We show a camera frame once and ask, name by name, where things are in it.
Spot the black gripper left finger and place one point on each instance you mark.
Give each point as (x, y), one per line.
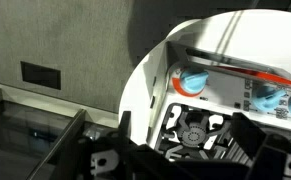
(125, 126)

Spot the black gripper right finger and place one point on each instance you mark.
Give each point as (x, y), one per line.
(248, 133)

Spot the grey toy kitchen stove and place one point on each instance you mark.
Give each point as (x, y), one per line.
(218, 90)

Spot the large blue stove knob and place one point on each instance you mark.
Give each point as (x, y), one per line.
(192, 81)

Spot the black burner grate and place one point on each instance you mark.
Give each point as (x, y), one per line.
(193, 133)

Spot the dark floor outlet box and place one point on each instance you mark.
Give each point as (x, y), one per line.
(40, 75)

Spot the dark framed glass partition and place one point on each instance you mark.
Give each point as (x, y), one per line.
(25, 140)

